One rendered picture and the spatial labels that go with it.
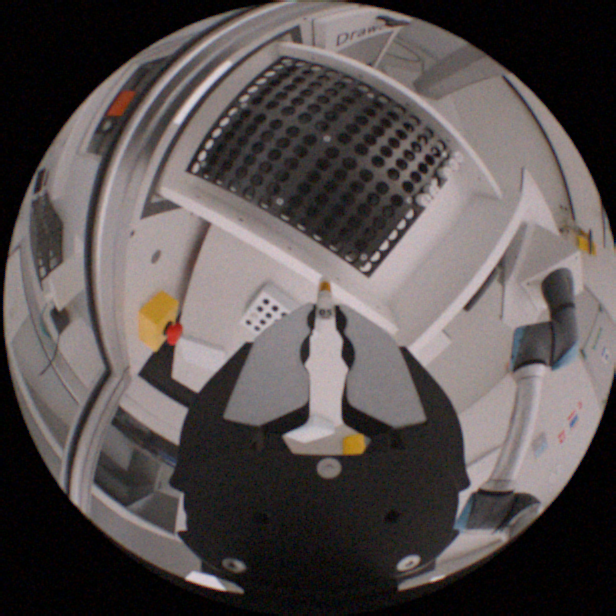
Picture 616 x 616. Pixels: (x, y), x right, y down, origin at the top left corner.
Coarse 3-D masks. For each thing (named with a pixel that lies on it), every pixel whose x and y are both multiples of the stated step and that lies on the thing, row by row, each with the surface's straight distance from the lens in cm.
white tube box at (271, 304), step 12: (264, 288) 35; (276, 288) 36; (264, 300) 35; (276, 300) 34; (288, 300) 36; (252, 312) 36; (264, 312) 35; (276, 312) 35; (288, 312) 34; (252, 324) 37; (264, 324) 37; (312, 336) 37
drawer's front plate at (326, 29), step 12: (348, 12) 36; (360, 12) 37; (372, 12) 40; (384, 12) 43; (396, 12) 48; (324, 24) 31; (336, 24) 33; (348, 24) 36; (360, 24) 39; (372, 24) 43; (324, 36) 33; (336, 36) 35; (360, 36) 43; (324, 48) 35; (336, 48) 38
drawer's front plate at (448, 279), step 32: (512, 192) 31; (480, 224) 28; (512, 224) 27; (448, 256) 28; (480, 256) 25; (416, 288) 28; (448, 288) 24; (416, 320) 25; (448, 320) 24; (416, 352) 25
